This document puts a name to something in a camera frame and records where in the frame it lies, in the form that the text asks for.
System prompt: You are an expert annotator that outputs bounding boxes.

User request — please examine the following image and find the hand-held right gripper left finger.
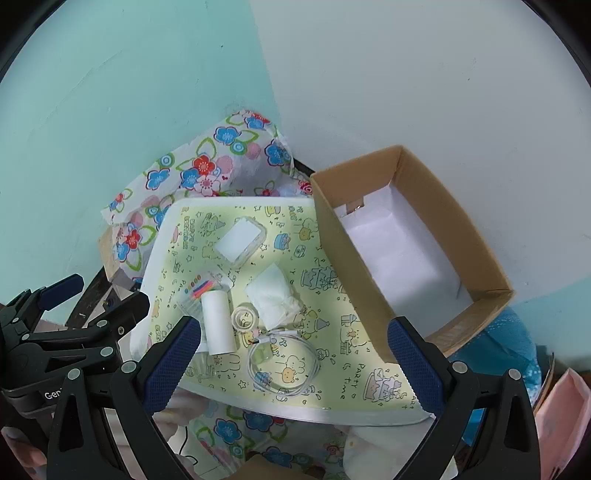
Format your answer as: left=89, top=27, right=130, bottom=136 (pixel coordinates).
left=46, top=316, right=204, bottom=480

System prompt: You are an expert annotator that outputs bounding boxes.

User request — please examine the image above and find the brown cardboard box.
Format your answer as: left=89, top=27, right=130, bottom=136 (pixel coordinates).
left=309, top=145, right=515, bottom=365

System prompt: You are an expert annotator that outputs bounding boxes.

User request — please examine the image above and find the clear tape roll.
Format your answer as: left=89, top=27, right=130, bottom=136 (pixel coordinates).
left=231, top=305, right=259, bottom=330

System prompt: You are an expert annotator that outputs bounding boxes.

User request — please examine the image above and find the yellow cartoon printed tray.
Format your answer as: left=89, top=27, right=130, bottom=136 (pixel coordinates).
left=130, top=196, right=435, bottom=425

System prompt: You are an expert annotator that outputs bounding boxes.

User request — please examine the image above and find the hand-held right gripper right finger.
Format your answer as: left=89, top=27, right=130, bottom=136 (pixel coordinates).
left=387, top=316, right=542, bottom=480

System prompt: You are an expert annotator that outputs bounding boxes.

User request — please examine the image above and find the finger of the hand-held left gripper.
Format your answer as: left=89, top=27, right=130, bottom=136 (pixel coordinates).
left=28, top=291, right=151, bottom=366
left=0, top=274, right=85, bottom=340

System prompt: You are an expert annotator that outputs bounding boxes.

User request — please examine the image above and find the white cable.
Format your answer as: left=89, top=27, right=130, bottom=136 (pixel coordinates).
left=247, top=325, right=321, bottom=395

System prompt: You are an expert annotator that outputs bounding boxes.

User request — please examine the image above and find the white paper roll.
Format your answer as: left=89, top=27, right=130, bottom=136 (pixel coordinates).
left=202, top=291, right=238, bottom=356

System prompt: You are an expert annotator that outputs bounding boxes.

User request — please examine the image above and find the clear plastic box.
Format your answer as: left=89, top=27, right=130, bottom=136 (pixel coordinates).
left=216, top=217, right=267, bottom=269

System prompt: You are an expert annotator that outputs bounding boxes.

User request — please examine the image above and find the colourful birthday candle pack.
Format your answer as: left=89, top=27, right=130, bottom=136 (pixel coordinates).
left=178, top=272, right=234, bottom=319

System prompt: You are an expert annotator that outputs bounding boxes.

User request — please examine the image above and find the floral printed cloth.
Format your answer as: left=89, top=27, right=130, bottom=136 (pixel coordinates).
left=102, top=110, right=356, bottom=480

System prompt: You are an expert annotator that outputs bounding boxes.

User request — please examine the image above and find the pink bag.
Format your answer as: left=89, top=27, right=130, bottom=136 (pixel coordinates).
left=536, top=369, right=587, bottom=480

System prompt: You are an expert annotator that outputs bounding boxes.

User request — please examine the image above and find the white cloth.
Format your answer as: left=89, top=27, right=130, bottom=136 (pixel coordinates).
left=346, top=415, right=458, bottom=480

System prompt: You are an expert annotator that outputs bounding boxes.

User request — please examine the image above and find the person's left hand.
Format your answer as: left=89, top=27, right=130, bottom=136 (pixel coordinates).
left=0, top=427, right=49, bottom=480

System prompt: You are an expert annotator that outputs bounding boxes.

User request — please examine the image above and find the white paper box liner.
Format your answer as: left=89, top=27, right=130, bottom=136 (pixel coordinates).
left=335, top=182, right=474, bottom=319

